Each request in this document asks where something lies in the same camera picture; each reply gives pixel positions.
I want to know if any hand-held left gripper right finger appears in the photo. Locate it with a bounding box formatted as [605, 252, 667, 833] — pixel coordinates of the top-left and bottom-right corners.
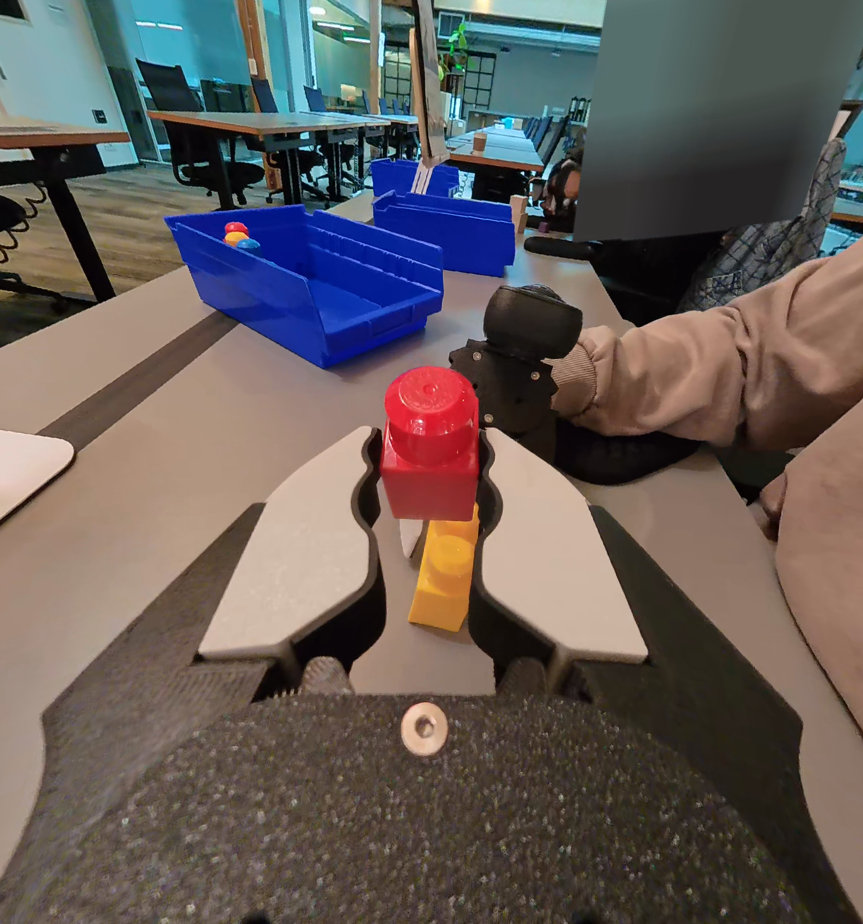
[467, 429, 650, 671]

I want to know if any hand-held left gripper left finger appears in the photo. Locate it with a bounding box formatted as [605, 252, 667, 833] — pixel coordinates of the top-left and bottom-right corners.
[196, 426, 389, 665]

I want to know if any blue plastic storage bin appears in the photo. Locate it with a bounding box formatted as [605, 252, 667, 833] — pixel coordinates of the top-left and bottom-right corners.
[370, 157, 461, 199]
[164, 204, 445, 371]
[371, 190, 516, 279]

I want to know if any person's right forearm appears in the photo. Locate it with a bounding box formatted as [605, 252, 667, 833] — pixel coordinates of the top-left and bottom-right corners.
[549, 217, 863, 452]

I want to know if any black desk mat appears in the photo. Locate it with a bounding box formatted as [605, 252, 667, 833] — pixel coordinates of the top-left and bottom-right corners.
[523, 236, 600, 262]
[553, 415, 703, 487]

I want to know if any wooden office desk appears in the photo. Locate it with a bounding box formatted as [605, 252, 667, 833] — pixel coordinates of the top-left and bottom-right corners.
[147, 108, 392, 210]
[0, 114, 132, 304]
[446, 124, 548, 205]

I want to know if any person's beige sweater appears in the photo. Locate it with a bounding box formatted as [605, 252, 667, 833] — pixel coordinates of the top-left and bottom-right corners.
[758, 393, 863, 779]

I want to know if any wood-framed poster board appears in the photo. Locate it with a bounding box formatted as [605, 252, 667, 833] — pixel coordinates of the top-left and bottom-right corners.
[408, 0, 452, 197]

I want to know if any green plant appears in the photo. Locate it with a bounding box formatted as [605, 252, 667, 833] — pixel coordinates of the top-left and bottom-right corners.
[437, 23, 470, 82]

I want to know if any wooden post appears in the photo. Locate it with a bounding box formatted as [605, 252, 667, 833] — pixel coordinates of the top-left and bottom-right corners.
[238, 0, 275, 113]

